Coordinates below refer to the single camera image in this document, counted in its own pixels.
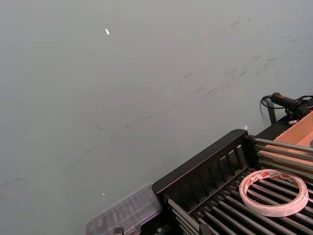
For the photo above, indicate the roll of white tape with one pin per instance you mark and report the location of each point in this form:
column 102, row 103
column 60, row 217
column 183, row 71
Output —
column 269, row 212

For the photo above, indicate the plain pale wall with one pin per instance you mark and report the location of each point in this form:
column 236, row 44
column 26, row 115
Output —
column 97, row 98

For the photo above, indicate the clear plastic case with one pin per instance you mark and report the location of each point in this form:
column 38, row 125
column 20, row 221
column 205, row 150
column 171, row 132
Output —
column 127, row 210

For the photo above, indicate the shallow brown cardboard tray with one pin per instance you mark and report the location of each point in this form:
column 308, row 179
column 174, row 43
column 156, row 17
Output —
column 300, row 129

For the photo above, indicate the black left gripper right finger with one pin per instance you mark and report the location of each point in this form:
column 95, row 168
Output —
column 205, row 230

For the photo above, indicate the black rack with steel bars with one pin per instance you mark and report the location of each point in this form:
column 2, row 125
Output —
column 200, row 169

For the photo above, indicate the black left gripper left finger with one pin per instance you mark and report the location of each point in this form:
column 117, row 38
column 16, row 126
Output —
column 119, row 231

